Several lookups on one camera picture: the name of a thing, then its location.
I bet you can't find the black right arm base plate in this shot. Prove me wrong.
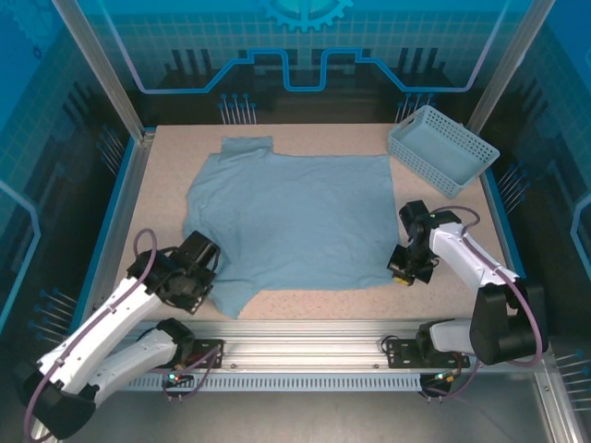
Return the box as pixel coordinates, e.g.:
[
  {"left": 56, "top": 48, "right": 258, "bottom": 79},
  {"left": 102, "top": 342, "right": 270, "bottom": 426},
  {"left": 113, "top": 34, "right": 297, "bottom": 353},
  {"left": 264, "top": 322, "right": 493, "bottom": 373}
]
[{"left": 386, "top": 339, "right": 471, "bottom": 369}]

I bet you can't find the grey slotted cable duct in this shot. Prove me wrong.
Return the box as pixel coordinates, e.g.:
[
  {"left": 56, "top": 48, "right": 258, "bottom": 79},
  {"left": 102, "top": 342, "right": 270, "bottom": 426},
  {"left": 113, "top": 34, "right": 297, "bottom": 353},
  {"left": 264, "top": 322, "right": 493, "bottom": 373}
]
[{"left": 115, "top": 373, "right": 424, "bottom": 392}]

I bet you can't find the aluminium frame post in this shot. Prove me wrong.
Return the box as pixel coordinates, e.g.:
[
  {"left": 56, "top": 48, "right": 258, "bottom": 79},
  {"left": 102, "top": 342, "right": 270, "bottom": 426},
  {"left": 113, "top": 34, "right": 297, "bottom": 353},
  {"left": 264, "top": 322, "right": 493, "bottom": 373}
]
[
  {"left": 50, "top": 0, "right": 156, "bottom": 144},
  {"left": 464, "top": 0, "right": 558, "bottom": 142}
]

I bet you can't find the light blue perforated plastic basket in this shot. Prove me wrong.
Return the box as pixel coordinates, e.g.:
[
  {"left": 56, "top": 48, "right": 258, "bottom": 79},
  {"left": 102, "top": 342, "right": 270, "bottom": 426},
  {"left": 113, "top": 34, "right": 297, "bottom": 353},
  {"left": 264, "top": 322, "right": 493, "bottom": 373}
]
[{"left": 387, "top": 104, "right": 502, "bottom": 199}]

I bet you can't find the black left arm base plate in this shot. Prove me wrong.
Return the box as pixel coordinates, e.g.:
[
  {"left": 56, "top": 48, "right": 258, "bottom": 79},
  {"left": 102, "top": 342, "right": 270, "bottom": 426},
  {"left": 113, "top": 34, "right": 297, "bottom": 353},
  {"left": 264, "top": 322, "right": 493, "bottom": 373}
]
[{"left": 184, "top": 339, "right": 225, "bottom": 369}]

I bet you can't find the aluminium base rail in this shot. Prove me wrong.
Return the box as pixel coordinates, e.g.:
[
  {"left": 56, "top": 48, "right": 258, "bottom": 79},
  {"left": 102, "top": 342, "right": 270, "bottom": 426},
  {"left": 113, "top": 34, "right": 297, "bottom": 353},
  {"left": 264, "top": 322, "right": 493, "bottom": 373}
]
[{"left": 124, "top": 317, "right": 555, "bottom": 373}]

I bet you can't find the light blue printed t-shirt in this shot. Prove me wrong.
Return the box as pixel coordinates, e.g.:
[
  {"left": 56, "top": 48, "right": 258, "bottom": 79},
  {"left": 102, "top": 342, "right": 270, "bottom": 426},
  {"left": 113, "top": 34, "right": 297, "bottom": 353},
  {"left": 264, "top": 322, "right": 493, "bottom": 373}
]
[{"left": 182, "top": 135, "right": 402, "bottom": 320}]

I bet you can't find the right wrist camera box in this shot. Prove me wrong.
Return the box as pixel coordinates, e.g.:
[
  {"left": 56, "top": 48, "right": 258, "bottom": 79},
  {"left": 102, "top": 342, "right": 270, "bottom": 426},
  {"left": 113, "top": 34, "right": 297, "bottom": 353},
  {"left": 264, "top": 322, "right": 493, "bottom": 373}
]
[{"left": 387, "top": 244, "right": 408, "bottom": 274}]

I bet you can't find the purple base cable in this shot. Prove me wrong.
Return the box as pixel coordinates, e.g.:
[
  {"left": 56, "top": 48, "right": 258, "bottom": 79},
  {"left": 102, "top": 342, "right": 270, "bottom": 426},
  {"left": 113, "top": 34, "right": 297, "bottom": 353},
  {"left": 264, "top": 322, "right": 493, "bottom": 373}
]
[
  {"left": 422, "top": 341, "right": 484, "bottom": 402},
  {"left": 161, "top": 341, "right": 227, "bottom": 402}
]

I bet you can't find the blue-edged aluminium side rail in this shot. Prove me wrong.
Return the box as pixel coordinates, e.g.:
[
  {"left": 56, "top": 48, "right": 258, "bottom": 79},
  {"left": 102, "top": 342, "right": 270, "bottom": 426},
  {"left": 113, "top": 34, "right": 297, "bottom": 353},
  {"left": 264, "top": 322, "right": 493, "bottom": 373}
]
[
  {"left": 470, "top": 133, "right": 549, "bottom": 336},
  {"left": 76, "top": 131, "right": 158, "bottom": 336}
]

